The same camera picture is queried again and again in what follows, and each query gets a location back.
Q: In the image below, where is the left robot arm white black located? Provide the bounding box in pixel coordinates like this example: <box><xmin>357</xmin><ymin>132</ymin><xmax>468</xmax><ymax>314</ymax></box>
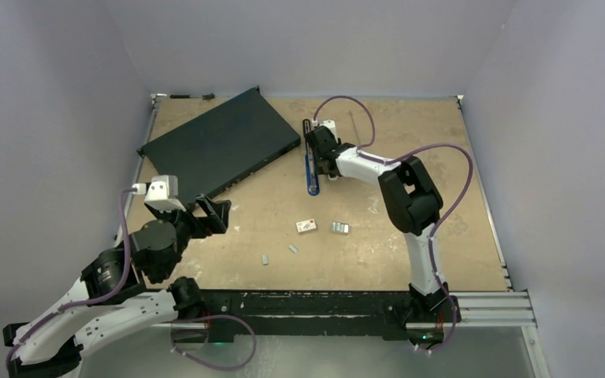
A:
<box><xmin>3</xmin><ymin>184</ymin><xmax>231</xmax><ymax>377</ymax></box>

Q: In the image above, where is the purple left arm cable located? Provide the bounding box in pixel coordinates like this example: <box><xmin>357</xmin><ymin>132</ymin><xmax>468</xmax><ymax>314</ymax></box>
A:
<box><xmin>6</xmin><ymin>188</ymin><xmax>257</xmax><ymax>372</ymax></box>

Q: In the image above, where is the blue black stapler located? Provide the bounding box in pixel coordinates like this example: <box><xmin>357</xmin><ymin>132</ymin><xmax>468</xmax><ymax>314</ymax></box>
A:
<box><xmin>303</xmin><ymin>138</ymin><xmax>320</xmax><ymax>196</ymax></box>

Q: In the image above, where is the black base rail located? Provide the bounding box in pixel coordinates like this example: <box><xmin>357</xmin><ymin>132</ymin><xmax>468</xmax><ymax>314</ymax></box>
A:
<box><xmin>173</xmin><ymin>289</ymin><xmax>462</xmax><ymax>344</ymax></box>

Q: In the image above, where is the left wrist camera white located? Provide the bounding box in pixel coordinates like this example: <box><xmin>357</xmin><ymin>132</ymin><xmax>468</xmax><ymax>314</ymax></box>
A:
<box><xmin>132</xmin><ymin>175</ymin><xmax>184</xmax><ymax>213</ymax></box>

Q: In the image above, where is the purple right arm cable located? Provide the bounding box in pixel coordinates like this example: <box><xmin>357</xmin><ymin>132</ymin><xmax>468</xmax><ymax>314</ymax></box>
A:
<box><xmin>313</xmin><ymin>95</ymin><xmax>475</xmax><ymax>356</ymax></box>

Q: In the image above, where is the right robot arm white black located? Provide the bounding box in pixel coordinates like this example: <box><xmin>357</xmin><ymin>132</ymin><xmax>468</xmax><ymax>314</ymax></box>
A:
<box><xmin>304</xmin><ymin>126</ymin><xmax>458</xmax><ymax>321</ymax></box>

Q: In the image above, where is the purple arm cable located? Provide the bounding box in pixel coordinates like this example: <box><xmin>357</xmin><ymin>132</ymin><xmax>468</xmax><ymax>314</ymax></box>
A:
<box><xmin>313</xmin><ymin>95</ymin><xmax>475</xmax><ymax>356</ymax></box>
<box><xmin>6</xmin><ymin>188</ymin><xmax>257</xmax><ymax>372</ymax></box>

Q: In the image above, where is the dark network switch box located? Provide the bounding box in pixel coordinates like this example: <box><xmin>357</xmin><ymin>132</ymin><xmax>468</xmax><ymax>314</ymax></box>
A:
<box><xmin>138</xmin><ymin>87</ymin><xmax>301</xmax><ymax>204</ymax></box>

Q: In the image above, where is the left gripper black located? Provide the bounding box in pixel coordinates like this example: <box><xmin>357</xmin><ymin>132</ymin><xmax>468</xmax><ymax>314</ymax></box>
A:
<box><xmin>152</xmin><ymin>193</ymin><xmax>231</xmax><ymax>280</ymax></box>

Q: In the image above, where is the yellow black T-handle hex key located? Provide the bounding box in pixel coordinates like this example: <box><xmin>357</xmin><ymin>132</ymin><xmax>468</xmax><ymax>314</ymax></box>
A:
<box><xmin>348</xmin><ymin>110</ymin><xmax>362</xmax><ymax>145</ymax></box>

